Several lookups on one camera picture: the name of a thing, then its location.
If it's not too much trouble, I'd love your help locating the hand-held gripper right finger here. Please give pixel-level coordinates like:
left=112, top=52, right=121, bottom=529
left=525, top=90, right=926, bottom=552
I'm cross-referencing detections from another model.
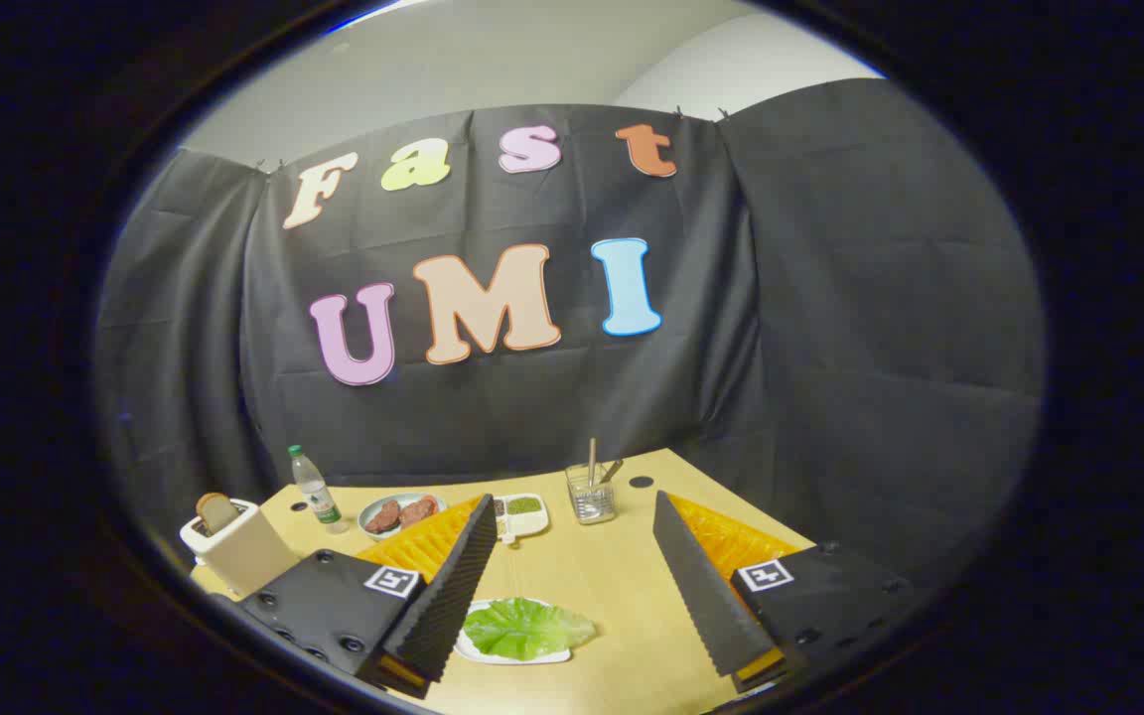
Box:
left=651, top=490, right=921, bottom=696

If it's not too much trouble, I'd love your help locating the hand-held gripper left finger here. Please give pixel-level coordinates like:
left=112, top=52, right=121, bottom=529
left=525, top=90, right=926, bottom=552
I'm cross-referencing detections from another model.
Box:
left=234, top=494, right=499, bottom=701

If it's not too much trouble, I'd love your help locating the green lettuce leaf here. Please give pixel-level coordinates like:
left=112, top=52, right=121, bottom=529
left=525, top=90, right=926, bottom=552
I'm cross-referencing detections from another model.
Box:
left=461, top=597, right=597, bottom=660

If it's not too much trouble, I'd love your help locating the toasted bread slice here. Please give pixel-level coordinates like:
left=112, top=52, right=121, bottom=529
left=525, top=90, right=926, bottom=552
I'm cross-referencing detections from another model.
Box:
left=197, top=493, right=240, bottom=532

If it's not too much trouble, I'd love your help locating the white square plate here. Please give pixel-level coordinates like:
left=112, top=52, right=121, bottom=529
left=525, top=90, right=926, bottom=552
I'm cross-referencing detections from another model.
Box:
left=453, top=599, right=573, bottom=666

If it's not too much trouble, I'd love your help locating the white divided grain dish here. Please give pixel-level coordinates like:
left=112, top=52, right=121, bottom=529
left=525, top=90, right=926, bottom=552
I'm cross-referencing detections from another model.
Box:
left=491, top=494, right=550, bottom=545

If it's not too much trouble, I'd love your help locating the light blue round plate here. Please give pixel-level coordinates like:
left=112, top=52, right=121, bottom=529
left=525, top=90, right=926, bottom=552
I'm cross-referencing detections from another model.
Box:
left=357, top=493, right=448, bottom=540

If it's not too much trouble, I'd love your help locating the clear plastic water bottle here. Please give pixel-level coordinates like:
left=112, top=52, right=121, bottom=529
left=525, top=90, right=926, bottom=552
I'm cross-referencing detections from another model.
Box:
left=287, top=444, right=350, bottom=535

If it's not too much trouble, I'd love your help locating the cream toaster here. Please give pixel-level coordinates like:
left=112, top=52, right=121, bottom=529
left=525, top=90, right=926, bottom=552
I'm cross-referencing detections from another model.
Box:
left=180, top=500, right=303, bottom=599

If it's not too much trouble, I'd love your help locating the black backdrop cloth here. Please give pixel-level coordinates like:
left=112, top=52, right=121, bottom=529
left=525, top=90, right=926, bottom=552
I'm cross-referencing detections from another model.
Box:
left=95, top=77, right=1047, bottom=597

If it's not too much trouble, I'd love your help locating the wire mesh utensil basket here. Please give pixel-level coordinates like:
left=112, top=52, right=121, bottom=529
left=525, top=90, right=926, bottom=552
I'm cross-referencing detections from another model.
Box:
left=565, top=462, right=619, bottom=525

